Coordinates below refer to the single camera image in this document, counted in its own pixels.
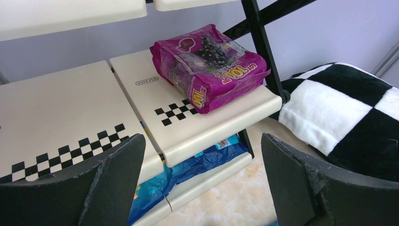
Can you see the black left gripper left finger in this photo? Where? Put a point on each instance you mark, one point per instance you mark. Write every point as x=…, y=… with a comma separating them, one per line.
x=98, y=191

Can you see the blue candy bag on shelf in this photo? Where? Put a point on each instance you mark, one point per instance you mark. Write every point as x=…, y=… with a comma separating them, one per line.
x=212, y=157
x=149, y=194

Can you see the cream three-tier shelf rack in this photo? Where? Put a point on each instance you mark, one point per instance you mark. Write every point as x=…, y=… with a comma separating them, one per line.
x=54, y=121

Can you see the black white checkered pillow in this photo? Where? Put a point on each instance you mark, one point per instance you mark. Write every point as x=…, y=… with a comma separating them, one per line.
x=348, y=116

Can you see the purple grape candy bag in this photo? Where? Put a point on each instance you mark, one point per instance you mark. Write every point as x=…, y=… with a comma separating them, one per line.
x=208, y=67

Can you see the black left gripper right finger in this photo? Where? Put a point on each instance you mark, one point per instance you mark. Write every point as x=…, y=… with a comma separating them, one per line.
x=308, y=191

